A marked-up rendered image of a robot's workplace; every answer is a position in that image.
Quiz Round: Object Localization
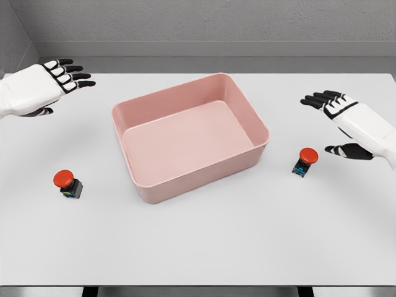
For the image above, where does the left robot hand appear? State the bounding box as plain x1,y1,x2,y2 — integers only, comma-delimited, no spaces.
0,58,97,118

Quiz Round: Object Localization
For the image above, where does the red button industrial switch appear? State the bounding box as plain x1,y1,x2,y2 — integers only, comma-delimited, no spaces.
53,169,84,199
291,147,319,179

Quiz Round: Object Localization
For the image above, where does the pink plastic basket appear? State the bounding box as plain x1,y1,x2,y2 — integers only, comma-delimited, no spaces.
110,72,271,205

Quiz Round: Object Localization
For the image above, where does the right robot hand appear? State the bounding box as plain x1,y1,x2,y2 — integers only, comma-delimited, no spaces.
299,90,396,171

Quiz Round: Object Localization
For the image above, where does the white table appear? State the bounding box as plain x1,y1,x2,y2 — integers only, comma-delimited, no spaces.
0,72,396,288

